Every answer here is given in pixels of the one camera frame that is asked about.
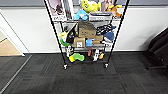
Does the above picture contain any flat grey box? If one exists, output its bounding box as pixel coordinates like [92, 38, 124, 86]
[88, 11, 115, 22]

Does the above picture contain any black wire shelf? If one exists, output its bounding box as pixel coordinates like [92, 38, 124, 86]
[42, 0, 131, 71]

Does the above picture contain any plain small cardboard box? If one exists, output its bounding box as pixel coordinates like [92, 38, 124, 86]
[92, 34, 105, 45]

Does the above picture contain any long grey wall band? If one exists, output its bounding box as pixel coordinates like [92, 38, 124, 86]
[0, 0, 168, 7]

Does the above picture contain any blue and white cap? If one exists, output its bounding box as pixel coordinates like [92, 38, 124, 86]
[102, 30, 116, 44]

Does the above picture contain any yellow plush toy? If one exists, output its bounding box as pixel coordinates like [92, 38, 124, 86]
[81, 0, 101, 14]

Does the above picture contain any small yellow toy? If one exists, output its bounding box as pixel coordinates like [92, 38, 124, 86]
[98, 52, 105, 61]

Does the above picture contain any black chair with garments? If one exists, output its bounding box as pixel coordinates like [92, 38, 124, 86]
[146, 27, 168, 70]

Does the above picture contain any small blue box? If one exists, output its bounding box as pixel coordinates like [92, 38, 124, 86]
[85, 38, 95, 48]

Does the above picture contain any black bag with white pattern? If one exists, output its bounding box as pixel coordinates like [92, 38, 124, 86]
[95, 23, 117, 36]

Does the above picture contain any small cardboard box white label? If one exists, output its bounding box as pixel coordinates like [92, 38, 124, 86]
[73, 36, 87, 49]

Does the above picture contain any large brown cardboard box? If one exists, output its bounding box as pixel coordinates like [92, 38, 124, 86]
[76, 20, 98, 39]

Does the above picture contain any green and yellow toy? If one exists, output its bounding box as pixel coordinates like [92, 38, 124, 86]
[68, 52, 85, 64]

